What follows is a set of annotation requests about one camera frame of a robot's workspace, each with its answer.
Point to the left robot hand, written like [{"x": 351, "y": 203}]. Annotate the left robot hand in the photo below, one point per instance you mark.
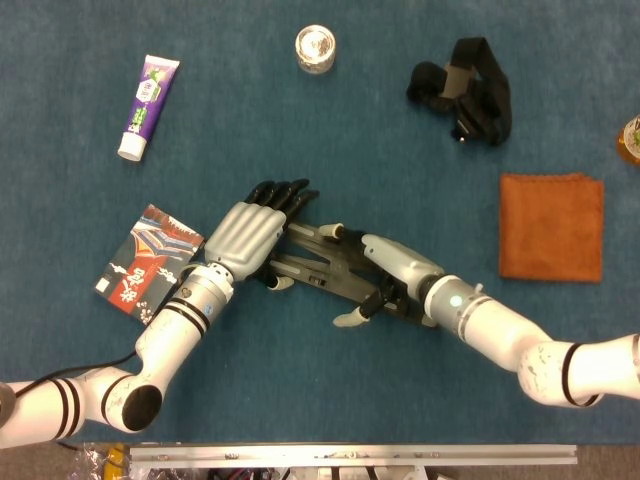
[{"x": 245, "y": 235}]

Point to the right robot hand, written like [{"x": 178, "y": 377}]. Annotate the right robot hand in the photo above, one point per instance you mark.
[{"x": 400, "y": 260}]

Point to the black folding laptop stand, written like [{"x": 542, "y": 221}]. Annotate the black folding laptop stand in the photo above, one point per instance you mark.
[{"x": 325, "y": 267}]

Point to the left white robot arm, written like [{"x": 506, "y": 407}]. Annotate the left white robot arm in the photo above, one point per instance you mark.
[{"x": 170, "y": 330}]

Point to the black red patterned box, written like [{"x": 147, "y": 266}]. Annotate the black red patterned box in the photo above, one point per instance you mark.
[{"x": 145, "y": 260}]

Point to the orange folded cloth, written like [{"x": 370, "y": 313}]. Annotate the orange folded cloth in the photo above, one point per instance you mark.
[{"x": 550, "y": 230}]

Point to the purple toothpaste tube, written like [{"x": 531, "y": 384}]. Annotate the purple toothpaste tube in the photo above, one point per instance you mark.
[{"x": 145, "y": 105}]

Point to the small round glass jar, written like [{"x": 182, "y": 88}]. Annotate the small round glass jar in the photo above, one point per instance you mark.
[{"x": 315, "y": 49}]

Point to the yellow object under table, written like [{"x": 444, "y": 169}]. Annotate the yellow object under table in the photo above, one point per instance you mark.
[{"x": 115, "y": 456}]

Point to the amber tea bottle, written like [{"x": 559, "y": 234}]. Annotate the amber tea bottle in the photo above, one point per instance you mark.
[{"x": 631, "y": 142}]

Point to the clear plastic wrap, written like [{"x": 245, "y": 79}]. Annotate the clear plastic wrap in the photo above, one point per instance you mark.
[{"x": 87, "y": 462}]

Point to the aluminium frame rail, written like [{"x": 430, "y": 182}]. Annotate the aluminium frame rail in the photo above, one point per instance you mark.
[{"x": 350, "y": 456}]

